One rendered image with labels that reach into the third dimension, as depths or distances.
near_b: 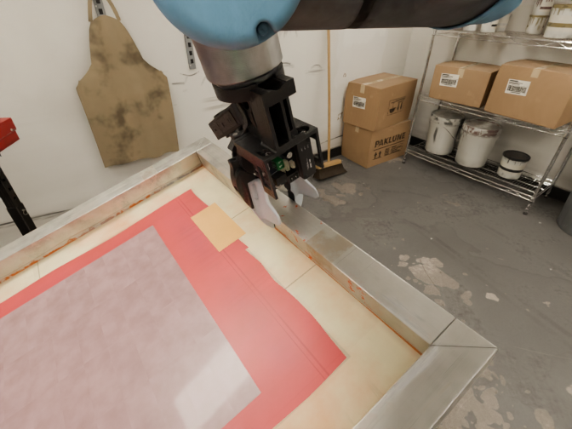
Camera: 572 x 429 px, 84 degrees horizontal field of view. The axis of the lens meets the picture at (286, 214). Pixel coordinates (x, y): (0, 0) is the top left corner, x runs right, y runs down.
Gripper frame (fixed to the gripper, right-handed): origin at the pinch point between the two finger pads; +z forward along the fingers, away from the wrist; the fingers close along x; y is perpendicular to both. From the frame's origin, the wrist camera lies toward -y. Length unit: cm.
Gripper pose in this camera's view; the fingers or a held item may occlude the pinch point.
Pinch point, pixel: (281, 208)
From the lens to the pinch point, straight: 45.7
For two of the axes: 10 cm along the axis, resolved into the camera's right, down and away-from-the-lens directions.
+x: 7.8, -5.5, 3.1
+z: 2.2, 6.9, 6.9
